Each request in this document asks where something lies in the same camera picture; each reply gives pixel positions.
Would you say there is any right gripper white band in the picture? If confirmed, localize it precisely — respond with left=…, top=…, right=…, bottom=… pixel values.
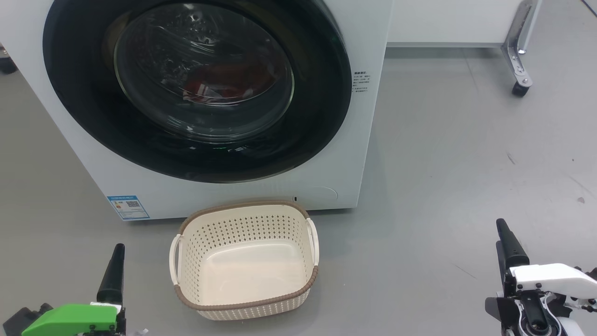
left=485, top=218, right=597, bottom=322

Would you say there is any silver metal caster bracket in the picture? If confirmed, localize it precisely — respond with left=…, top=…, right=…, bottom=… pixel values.
left=501, top=0, right=541, bottom=89

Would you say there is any white front-load washing machine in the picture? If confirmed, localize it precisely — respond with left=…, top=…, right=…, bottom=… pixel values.
left=0, top=0, right=395, bottom=221

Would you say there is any red and white garment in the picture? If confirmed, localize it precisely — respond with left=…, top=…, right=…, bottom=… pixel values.
left=183, top=63, right=276, bottom=103

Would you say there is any round filter cover flap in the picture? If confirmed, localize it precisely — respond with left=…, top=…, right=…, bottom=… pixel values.
left=298, top=187, right=339, bottom=203

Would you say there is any glass washing machine door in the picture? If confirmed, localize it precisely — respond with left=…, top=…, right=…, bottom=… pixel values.
left=43, top=0, right=353, bottom=183

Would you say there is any cream perforated basket brown rim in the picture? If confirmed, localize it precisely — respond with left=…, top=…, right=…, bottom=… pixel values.
left=169, top=201, right=320, bottom=321

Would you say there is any white partition panel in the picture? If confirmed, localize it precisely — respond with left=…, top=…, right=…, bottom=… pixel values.
left=387, top=0, right=528, bottom=48

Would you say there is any blue energy label sticker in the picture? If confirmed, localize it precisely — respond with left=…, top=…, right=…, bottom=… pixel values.
left=107, top=195, right=151, bottom=221

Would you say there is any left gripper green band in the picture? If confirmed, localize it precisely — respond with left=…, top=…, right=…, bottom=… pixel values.
left=21, top=243, right=126, bottom=336

